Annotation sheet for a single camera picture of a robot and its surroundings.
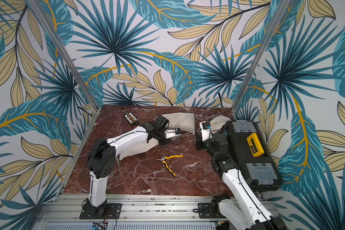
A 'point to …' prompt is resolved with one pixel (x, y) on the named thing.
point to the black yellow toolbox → (247, 146)
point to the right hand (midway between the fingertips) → (188, 134)
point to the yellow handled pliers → (163, 160)
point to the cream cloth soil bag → (185, 121)
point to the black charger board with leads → (131, 118)
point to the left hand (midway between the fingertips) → (167, 138)
